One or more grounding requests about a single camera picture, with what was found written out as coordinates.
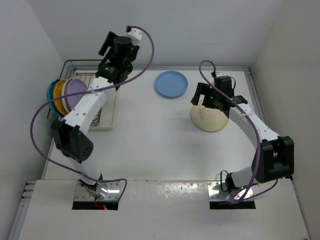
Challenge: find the teal polka dot plate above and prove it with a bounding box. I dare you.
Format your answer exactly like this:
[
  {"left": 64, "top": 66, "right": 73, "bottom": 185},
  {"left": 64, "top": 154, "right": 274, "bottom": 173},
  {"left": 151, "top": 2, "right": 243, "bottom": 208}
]
[{"left": 46, "top": 79, "right": 63, "bottom": 117}]

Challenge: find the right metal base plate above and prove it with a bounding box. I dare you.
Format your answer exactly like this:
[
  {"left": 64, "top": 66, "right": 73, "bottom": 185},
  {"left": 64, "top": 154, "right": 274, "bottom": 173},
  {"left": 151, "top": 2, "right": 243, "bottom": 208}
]
[{"left": 207, "top": 180, "right": 246, "bottom": 202}]

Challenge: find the metal base plate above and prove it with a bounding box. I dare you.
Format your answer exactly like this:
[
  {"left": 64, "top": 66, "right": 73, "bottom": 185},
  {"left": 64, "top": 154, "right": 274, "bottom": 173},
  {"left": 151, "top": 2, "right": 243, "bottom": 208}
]
[
  {"left": 207, "top": 180, "right": 246, "bottom": 202},
  {"left": 74, "top": 181, "right": 121, "bottom": 202}
]

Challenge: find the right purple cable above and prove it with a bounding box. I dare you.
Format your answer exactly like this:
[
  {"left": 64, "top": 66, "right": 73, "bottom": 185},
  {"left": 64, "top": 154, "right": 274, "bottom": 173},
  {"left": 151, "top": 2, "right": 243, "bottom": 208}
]
[{"left": 199, "top": 59, "right": 280, "bottom": 205}]

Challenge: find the grey wire dish rack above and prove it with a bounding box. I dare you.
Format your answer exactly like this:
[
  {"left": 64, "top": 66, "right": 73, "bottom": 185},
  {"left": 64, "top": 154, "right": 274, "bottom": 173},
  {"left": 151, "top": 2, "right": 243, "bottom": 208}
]
[{"left": 46, "top": 59, "right": 109, "bottom": 127}]

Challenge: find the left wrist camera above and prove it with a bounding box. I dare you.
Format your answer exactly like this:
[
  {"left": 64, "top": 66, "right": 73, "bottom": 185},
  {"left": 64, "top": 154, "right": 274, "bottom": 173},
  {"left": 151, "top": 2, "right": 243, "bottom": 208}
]
[{"left": 126, "top": 26, "right": 142, "bottom": 46}]

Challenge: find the blue plate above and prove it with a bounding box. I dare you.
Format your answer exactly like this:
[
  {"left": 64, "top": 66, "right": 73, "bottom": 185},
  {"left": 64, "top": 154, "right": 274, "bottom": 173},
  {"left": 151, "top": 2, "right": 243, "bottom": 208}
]
[{"left": 154, "top": 70, "right": 189, "bottom": 99}]

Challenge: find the purple cable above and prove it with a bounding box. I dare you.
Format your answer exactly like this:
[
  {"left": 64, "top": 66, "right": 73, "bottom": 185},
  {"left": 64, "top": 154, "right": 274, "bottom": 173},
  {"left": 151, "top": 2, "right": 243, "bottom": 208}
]
[
  {"left": 199, "top": 59, "right": 280, "bottom": 205},
  {"left": 29, "top": 25, "right": 155, "bottom": 198}
]

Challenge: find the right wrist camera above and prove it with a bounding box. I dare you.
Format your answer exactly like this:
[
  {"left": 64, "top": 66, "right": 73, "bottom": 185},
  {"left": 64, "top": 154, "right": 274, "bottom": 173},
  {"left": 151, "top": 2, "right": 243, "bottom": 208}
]
[{"left": 211, "top": 71, "right": 225, "bottom": 78}]

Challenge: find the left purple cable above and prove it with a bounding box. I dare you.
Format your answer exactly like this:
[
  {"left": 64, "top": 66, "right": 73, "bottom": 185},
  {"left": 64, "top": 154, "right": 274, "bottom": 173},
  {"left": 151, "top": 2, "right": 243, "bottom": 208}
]
[{"left": 29, "top": 25, "right": 155, "bottom": 198}]

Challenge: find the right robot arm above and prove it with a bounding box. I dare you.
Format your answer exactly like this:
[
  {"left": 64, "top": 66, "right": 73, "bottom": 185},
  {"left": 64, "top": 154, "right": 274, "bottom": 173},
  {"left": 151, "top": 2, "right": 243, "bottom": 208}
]
[{"left": 191, "top": 76, "right": 295, "bottom": 193}]

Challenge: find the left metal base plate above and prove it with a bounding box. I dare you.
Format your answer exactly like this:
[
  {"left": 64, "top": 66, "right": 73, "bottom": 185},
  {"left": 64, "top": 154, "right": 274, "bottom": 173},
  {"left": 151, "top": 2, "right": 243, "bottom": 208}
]
[{"left": 74, "top": 181, "right": 121, "bottom": 202}]

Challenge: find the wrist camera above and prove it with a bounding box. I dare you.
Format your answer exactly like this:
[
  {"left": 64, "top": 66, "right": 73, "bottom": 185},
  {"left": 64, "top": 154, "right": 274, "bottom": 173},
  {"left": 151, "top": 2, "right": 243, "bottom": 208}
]
[
  {"left": 211, "top": 71, "right": 225, "bottom": 78},
  {"left": 126, "top": 26, "right": 142, "bottom": 46}
]

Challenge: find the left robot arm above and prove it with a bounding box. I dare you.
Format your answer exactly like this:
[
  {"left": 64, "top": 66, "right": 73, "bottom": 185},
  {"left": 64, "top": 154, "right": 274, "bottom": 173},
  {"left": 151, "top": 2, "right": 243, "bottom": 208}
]
[{"left": 51, "top": 28, "right": 142, "bottom": 187}]

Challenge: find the cream drip tray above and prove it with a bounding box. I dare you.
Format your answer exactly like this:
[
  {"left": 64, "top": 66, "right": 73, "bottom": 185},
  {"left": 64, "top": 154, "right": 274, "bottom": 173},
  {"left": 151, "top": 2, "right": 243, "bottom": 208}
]
[{"left": 70, "top": 70, "right": 120, "bottom": 132}]

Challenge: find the yellow polka dot plate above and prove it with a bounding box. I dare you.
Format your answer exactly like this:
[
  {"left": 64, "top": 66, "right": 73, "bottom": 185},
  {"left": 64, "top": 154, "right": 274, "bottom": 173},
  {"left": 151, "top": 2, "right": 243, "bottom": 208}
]
[{"left": 52, "top": 79, "right": 67, "bottom": 117}]

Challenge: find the beige green leaf plate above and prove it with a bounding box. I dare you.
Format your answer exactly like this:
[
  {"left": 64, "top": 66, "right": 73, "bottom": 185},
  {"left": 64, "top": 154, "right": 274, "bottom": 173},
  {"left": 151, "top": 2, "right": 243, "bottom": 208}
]
[{"left": 190, "top": 101, "right": 229, "bottom": 132}]

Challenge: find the cream plate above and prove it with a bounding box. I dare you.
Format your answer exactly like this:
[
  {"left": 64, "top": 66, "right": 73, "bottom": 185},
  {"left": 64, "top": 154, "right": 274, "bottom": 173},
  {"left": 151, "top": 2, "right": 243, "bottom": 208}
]
[{"left": 61, "top": 78, "right": 73, "bottom": 114}]

